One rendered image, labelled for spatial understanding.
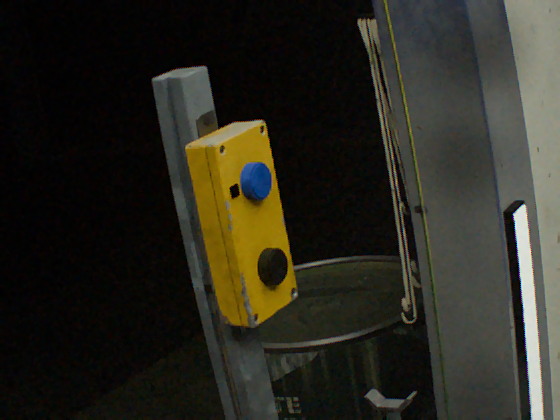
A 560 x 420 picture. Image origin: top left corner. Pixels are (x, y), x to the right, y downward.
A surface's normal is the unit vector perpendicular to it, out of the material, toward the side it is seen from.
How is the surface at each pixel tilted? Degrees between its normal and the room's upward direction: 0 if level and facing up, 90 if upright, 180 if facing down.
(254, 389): 90
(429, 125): 90
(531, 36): 90
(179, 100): 90
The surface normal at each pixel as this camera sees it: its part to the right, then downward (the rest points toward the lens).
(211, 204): -0.53, 0.33
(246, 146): 0.83, 0.00
